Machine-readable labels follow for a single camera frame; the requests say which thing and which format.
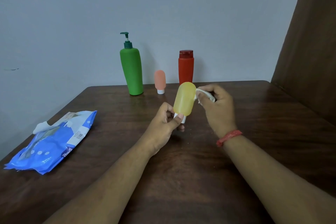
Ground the green pump bottle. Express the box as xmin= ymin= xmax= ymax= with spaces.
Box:
xmin=120 ymin=32 xmax=144 ymax=96

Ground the pink squeeze bottle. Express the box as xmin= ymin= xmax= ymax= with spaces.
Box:
xmin=154 ymin=70 xmax=166 ymax=95

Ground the red thread wristband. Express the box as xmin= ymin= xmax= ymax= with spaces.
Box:
xmin=216 ymin=130 xmax=243 ymax=148

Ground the blue wet wipes pack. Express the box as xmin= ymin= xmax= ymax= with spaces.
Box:
xmin=4 ymin=111 xmax=97 ymax=175

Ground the person's left hand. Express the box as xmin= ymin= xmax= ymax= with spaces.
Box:
xmin=141 ymin=102 xmax=185 ymax=157

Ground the brown wooden headboard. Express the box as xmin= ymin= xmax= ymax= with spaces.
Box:
xmin=271 ymin=0 xmax=336 ymax=127

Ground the person's right forearm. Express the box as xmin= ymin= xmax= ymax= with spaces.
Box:
xmin=223 ymin=134 xmax=336 ymax=224

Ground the red flip-cap bottle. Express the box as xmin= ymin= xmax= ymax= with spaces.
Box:
xmin=178 ymin=50 xmax=195 ymax=85

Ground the white wet wipe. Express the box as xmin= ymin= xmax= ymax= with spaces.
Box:
xmin=195 ymin=89 xmax=216 ymax=104

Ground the person's left forearm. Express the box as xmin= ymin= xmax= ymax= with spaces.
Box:
xmin=43 ymin=137 xmax=153 ymax=224

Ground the yellow squeeze bottle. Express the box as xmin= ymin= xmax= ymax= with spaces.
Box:
xmin=173 ymin=82 xmax=197 ymax=124

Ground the white wipe sticking out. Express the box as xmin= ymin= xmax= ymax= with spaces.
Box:
xmin=33 ymin=121 xmax=59 ymax=135

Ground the person's right hand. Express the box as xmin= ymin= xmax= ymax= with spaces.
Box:
xmin=197 ymin=84 xmax=237 ymax=139

